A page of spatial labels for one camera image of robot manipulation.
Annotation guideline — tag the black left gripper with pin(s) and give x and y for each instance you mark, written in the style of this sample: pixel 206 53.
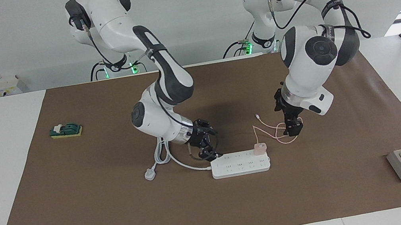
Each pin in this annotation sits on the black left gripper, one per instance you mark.
pixel 288 104

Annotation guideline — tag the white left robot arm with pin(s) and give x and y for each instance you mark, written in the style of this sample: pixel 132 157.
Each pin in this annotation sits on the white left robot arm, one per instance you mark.
pixel 310 71

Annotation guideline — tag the white power strip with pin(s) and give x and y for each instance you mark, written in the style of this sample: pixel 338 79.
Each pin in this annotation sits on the white power strip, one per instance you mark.
pixel 239 166

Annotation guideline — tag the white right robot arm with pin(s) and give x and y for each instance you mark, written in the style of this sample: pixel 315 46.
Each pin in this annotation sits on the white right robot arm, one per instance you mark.
pixel 109 18

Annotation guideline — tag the brown table mat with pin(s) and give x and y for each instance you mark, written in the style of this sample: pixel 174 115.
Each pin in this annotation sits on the brown table mat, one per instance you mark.
pixel 121 221

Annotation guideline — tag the white wall socket box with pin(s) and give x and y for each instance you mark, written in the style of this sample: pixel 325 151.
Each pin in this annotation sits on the white wall socket box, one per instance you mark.
pixel 3 87

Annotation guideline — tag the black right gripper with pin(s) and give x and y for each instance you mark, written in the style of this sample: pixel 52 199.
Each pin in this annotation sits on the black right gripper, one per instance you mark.
pixel 200 132

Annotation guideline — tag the pink charger adapter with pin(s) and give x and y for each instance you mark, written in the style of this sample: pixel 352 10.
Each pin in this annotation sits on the pink charger adapter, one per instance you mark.
pixel 259 148

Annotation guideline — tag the green circuit board module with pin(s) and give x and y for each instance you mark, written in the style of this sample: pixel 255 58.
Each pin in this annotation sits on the green circuit board module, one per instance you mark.
pixel 66 130

